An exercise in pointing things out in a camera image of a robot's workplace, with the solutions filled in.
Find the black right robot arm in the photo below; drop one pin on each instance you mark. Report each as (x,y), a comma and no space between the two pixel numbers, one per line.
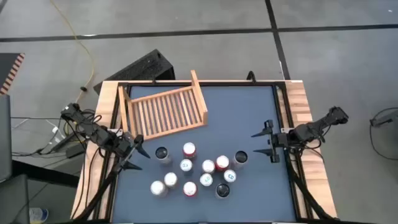
(314,127)

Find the black floor bar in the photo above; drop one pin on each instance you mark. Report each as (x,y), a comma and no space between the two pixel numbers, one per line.
(43,174)

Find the wooden slatted shelf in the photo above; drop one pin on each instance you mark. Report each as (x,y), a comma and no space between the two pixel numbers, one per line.
(202,102)

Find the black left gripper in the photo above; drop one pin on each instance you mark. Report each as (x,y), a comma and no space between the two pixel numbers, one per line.
(124,144)

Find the grey stand base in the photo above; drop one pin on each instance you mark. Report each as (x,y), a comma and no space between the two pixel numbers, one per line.
(388,119)

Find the black perforated box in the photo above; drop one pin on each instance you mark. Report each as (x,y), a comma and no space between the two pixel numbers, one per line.
(140,70)

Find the red Fanta strawberry can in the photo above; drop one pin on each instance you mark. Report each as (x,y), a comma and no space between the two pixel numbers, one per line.
(189,149)
(222,161)
(190,188)

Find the black striped-edge floor mat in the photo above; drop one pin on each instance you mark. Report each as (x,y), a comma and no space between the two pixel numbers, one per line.
(7,67)

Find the plastic bottle blue label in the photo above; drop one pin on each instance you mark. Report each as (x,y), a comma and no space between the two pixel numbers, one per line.
(38,214)

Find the black metal table frame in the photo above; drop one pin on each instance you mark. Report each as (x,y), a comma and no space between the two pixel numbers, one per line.
(224,83)

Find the blue silver Red Bull can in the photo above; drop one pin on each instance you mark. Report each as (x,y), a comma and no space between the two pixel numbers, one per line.
(206,179)
(186,165)
(229,176)

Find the black hook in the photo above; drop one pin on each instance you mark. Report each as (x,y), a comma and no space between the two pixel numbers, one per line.
(251,76)

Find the silver mounting bracket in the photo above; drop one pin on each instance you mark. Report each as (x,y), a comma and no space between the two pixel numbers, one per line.
(120,132)
(285,130)

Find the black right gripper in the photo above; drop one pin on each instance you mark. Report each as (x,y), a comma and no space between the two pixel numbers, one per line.
(281,140)

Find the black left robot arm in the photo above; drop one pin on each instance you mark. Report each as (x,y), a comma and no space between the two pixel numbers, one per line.
(90,129)

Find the black-lidded white Celsius can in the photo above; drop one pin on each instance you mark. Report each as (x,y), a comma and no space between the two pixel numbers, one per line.
(222,190)
(241,157)
(162,153)

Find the silver Diet Coke can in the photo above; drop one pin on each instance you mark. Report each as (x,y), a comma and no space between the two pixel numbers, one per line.
(157,187)
(170,179)
(208,166)

